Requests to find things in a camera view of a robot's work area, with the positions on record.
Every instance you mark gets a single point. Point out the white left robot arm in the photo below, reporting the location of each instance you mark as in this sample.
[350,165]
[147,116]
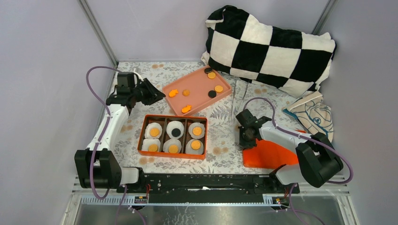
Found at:
[96,165]

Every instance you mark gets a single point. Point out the black white checkered pillow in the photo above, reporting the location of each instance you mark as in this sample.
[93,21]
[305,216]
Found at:
[290,60]

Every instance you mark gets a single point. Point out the beige blue printed cloth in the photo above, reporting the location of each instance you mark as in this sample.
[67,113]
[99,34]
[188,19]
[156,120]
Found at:
[313,114]

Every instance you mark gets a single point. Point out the white paper cup liner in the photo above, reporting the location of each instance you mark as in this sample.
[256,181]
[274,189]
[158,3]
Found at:
[196,124]
[152,125]
[189,150]
[148,141]
[174,124]
[170,142]

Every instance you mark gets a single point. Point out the orange box lid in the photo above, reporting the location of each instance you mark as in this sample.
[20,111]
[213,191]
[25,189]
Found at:
[268,155]

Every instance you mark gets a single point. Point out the orange fish cookie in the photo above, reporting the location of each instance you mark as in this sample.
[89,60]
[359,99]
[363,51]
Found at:
[186,109]
[173,93]

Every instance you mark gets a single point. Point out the orange cookie box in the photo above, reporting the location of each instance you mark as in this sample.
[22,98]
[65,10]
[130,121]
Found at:
[163,120]

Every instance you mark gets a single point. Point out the pink cookie tray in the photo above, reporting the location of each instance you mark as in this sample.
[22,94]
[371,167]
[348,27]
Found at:
[199,85]

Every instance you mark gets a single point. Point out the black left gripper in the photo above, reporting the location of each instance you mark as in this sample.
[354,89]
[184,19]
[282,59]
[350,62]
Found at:
[154,94]

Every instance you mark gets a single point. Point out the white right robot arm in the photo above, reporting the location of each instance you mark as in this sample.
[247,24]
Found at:
[317,160]

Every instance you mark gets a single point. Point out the black sandwich cookie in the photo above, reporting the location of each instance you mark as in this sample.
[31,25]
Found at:
[212,94]
[208,70]
[176,133]

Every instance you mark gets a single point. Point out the aluminium frame rail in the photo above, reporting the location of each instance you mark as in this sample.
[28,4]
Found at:
[273,203]

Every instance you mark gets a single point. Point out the black sandwich cookie tilted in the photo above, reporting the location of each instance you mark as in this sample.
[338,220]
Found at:
[208,70]

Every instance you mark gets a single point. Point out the yellow round biscuit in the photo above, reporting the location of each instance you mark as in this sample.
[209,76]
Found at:
[197,131]
[153,148]
[211,75]
[154,132]
[173,149]
[196,144]
[218,89]

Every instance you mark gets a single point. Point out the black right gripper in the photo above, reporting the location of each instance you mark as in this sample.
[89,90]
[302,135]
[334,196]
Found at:
[246,145]

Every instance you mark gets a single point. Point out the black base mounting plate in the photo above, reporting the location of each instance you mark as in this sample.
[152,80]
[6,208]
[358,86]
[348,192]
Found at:
[207,188]

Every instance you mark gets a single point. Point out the swirl butter cookie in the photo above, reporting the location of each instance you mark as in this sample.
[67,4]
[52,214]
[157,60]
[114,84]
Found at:
[185,92]

